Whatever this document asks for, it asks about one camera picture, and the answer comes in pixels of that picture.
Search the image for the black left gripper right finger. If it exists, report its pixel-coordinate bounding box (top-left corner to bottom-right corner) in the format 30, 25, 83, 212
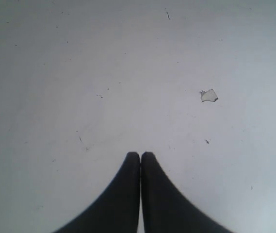
141, 152, 230, 233

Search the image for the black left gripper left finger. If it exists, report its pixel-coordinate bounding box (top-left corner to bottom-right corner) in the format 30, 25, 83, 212
57, 152, 140, 233

